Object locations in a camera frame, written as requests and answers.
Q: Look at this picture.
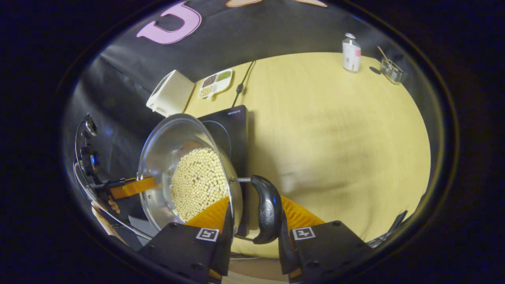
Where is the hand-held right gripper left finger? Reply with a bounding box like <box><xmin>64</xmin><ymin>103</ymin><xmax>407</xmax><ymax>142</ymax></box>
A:
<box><xmin>138</xmin><ymin>197</ymin><xmax>236</xmax><ymax>282</ymax></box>

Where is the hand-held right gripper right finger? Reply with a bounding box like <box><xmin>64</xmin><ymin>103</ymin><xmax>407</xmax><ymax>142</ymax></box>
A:
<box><xmin>278</xmin><ymin>196</ymin><xmax>373</xmax><ymax>283</ymax></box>

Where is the stainless steel pot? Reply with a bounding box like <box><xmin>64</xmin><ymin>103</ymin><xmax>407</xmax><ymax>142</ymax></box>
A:
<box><xmin>136</xmin><ymin>113</ymin><xmax>284</xmax><ymax>245</ymax></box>

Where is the pile of yellow soybeans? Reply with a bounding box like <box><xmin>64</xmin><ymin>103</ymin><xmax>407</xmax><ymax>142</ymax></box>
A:
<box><xmin>170</xmin><ymin>148</ymin><xmax>230</xmax><ymax>222</ymax></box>

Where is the black induction cooktop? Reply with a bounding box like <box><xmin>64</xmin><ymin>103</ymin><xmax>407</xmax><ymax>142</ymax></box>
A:
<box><xmin>197</xmin><ymin>105</ymin><xmax>250</xmax><ymax>237</ymax></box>

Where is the white toaster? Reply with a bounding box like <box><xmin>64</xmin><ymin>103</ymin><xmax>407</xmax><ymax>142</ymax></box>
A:
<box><xmin>146</xmin><ymin>70</ymin><xmax>195</xmax><ymax>118</ymax></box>

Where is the white divided dish of beans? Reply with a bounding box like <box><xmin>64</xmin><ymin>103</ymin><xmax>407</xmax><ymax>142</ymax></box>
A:
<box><xmin>198</xmin><ymin>69</ymin><xmax>234</xmax><ymax>99</ymax></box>

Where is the small clear labelled bottle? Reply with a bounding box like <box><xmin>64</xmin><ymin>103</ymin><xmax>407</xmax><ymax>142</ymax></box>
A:
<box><xmin>342</xmin><ymin>33</ymin><xmax>362</xmax><ymax>73</ymax></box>

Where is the small glass cup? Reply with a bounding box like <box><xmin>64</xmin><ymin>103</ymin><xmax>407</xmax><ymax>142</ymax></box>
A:
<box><xmin>380</xmin><ymin>58</ymin><xmax>404</xmax><ymax>85</ymax></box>

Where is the thin wooden stick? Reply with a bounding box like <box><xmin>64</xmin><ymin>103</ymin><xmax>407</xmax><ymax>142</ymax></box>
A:
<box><xmin>377</xmin><ymin>46</ymin><xmax>395</xmax><ymax>67</ymax></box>

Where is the thin white cable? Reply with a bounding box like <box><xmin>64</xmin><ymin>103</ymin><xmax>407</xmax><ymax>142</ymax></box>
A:
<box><xmin>73</xmin><ymin>118</ymin><xmax>152</xmax><ymax>239</ymax></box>

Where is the dark metal frame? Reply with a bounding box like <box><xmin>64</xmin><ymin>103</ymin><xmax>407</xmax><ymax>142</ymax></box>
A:
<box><xmin>366</xmin><ymin>210</ymin><xmax>409</xmax><ymax>248</ymax></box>

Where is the black power cable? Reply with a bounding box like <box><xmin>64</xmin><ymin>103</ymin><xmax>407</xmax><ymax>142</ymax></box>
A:
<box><xmin>231</xmin><ymin>60</ymin><xmax>256</xmax><ymax>108</ymax></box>

